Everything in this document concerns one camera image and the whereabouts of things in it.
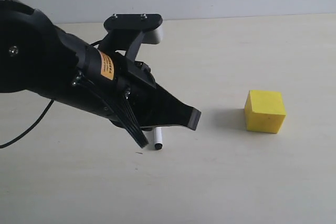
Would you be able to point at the black silver Piper robot arm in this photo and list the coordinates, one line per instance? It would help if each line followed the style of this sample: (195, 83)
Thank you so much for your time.
(32, 54)

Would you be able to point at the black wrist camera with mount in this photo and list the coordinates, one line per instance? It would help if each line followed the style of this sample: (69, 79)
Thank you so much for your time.
(127, 32)

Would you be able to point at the yellow foam cube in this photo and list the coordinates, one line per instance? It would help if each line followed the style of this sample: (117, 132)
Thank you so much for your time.
(264, 111)

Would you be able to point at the black and white whiteboard marker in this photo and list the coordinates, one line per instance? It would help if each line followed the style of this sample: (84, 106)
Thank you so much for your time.
(158, 138)

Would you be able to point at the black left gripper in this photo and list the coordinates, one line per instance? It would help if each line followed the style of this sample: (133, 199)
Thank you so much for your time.
(120, 90)

